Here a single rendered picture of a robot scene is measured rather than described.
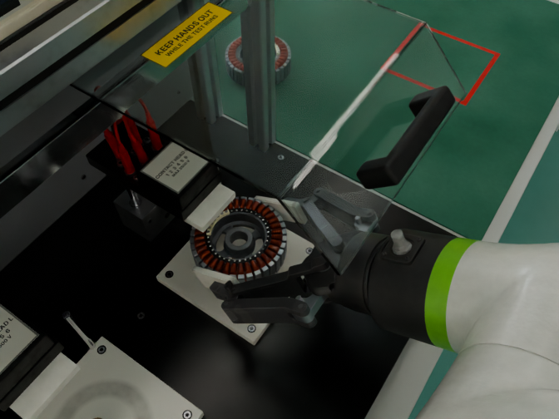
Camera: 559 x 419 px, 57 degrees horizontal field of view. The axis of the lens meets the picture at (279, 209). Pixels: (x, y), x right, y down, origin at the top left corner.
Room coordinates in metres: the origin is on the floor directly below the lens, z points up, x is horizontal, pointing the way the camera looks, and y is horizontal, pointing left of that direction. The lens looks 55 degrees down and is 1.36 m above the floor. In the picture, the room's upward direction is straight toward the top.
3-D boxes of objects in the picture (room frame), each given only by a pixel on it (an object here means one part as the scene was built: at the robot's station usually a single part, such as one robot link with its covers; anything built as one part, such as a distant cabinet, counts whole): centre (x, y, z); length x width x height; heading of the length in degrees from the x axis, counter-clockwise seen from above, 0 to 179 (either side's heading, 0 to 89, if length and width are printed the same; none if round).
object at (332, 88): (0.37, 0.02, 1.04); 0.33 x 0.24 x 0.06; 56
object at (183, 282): (0.32, 0.05, 0.78); 0.15 x 0.15 x 0.01; 56
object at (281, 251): (0.32, 0.05, 0.83); 0.11 x 0.11 x 0.04
